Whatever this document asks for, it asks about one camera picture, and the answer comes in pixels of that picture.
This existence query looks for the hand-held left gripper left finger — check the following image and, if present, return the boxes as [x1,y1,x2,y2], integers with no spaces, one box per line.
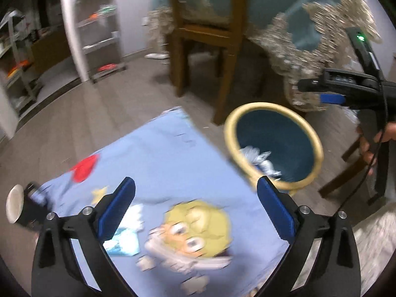
[31,176,137,297]

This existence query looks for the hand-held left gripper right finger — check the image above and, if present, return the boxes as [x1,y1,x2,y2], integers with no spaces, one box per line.
[257,176,362,297]

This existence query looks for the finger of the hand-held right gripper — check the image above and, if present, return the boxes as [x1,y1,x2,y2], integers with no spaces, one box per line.
[320,94,347,105]
[298,70,380,93]

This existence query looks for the teal bin with yellow rim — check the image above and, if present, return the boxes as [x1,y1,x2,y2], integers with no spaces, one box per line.
[223,102,324,197]

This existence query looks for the person's right hand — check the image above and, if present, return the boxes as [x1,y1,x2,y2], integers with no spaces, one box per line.
[360,123,396,164]

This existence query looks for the teal fringed tablecloth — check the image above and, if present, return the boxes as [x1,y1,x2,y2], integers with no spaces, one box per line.
[148,0,382,112]

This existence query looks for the blue cartoon printed cloth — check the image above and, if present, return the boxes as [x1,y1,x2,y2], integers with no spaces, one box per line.
[28,107,290,297]

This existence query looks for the wooden stool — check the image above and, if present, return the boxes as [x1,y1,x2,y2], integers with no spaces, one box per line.
[319,127,387,205]

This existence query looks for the black mug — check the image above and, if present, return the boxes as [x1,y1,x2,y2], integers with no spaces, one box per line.
[6,182,55,231]

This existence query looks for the white fluffy rug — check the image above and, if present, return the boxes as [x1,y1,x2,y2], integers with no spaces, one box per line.
[353,204,396,285]

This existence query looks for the wooden chair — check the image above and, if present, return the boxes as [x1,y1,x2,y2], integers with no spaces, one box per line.
[167,0,248,125]

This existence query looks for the metal shelf rack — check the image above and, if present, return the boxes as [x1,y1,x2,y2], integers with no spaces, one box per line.
[0,9,41,119]

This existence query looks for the brown wooden cabinet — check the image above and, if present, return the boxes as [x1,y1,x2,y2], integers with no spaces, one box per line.
[31,28,72,66]

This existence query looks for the grey rolling cart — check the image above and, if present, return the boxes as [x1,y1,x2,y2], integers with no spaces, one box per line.
[73,0,128,83]

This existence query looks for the black cable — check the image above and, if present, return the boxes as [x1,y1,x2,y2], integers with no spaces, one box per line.
[337,88,389,215]

